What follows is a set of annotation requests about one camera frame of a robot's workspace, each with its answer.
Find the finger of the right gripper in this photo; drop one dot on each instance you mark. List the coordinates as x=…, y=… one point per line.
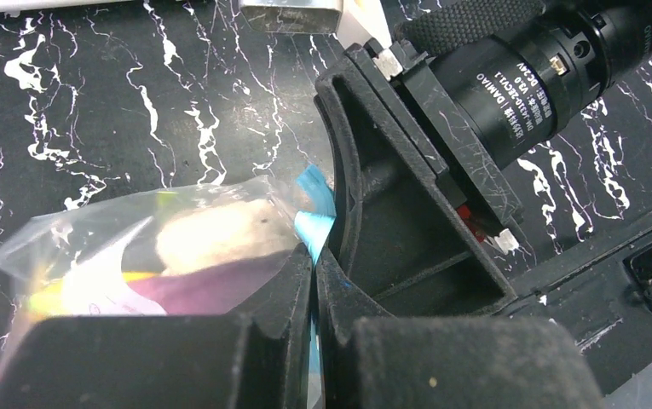
x=416, y=192

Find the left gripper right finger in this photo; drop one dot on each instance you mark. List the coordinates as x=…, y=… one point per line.
x=372, y=359

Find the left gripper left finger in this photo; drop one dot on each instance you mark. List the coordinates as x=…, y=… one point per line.
x=254, y=357

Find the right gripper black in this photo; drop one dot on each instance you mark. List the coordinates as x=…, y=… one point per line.
x=519, y=71

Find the dark purple toy eggplant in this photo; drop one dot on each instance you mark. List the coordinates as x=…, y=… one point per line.
x=214, y=290

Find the clear zip top bag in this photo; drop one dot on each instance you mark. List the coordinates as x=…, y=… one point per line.
x=119, y=235

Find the white green toy cabbage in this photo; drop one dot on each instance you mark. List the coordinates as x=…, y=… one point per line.
x=198, y=239

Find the yellow toy banana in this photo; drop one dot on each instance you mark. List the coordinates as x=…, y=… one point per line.
x=78, y=295

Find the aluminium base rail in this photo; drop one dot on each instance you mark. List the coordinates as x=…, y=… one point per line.
x=600, y=291

